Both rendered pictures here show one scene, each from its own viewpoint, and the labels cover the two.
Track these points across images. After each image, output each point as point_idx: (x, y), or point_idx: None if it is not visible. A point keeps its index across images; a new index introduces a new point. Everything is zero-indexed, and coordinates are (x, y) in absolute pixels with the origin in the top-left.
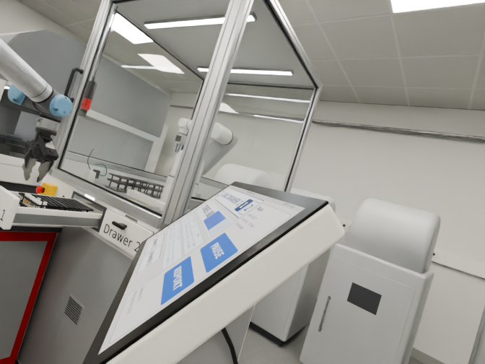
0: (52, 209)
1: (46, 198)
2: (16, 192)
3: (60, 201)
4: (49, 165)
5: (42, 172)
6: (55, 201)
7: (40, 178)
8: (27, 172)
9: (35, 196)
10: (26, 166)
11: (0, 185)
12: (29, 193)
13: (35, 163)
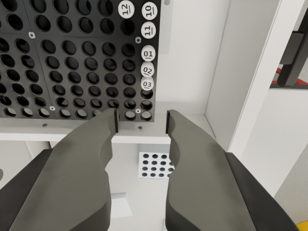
0: (65, 8)
1: (71, 81)
2: (151, 135)
3: (14, 52)
4: (19, 206)
5: (93, 138)
6: (43, 39)
7: (110, 108)
8: (195, 124)
9: (112, 85)
10: (228, 156)
11: (256, 85)
12: (120, 118)
13: (171, 192)
